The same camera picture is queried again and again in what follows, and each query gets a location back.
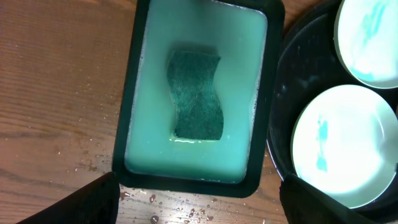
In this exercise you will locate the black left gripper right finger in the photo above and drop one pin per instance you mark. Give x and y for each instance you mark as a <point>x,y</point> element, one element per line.
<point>303,203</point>

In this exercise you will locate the mint green plate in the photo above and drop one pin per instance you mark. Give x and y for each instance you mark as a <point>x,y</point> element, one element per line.
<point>344,143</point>
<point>365,37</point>

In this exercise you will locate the round black serving tray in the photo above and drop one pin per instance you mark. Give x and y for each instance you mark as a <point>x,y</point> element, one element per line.
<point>309,65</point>

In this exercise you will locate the black rectangular soapy water tray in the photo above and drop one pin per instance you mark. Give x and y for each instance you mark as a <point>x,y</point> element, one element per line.
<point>247,36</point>

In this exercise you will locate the green yellow scrub sponge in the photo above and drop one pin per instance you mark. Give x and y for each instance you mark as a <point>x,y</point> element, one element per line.
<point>190,75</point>

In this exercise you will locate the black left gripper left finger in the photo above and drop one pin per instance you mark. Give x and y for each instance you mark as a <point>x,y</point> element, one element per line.
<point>95,203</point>

